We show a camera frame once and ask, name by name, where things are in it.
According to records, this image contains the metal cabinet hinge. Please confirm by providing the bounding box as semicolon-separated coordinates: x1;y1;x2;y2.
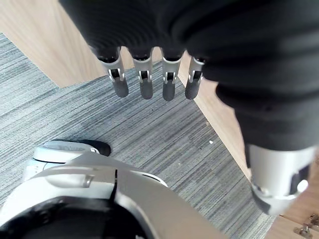
293;213;319;237

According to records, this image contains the silver robot leg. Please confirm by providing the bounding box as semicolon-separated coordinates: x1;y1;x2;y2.
0;151;226;239

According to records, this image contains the wooden cabinet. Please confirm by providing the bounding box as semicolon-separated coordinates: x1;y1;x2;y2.
0;0;319;239

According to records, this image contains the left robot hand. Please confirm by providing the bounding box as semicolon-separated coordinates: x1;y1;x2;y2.
58;0;319;216

